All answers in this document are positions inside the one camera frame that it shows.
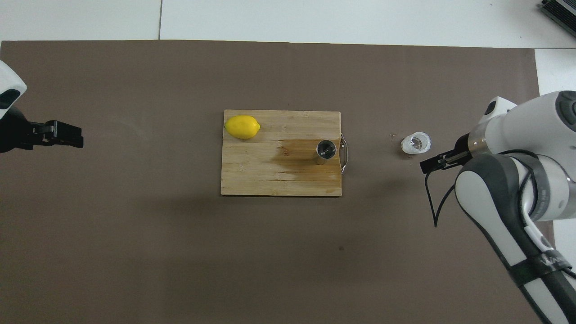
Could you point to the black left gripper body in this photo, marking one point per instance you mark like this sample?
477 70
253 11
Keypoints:
15 135

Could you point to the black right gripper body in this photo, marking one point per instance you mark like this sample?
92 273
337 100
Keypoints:
462 146

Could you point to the small clear textured glass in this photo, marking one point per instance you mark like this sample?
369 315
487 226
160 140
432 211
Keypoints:
423 140

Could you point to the steel double jigger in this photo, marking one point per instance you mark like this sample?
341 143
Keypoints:
325 149

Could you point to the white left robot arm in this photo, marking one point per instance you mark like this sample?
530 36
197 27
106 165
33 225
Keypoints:
9 81

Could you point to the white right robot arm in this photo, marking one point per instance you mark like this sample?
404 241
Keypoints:
517 121

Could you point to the brown paper table mat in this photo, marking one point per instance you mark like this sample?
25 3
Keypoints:
135 247

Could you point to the grey metal device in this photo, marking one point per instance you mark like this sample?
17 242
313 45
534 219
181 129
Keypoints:
560 11

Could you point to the yellow lemon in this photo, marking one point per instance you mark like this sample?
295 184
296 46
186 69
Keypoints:
243 127

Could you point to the wooden cutting board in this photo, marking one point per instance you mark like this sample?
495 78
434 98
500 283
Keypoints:
252 171

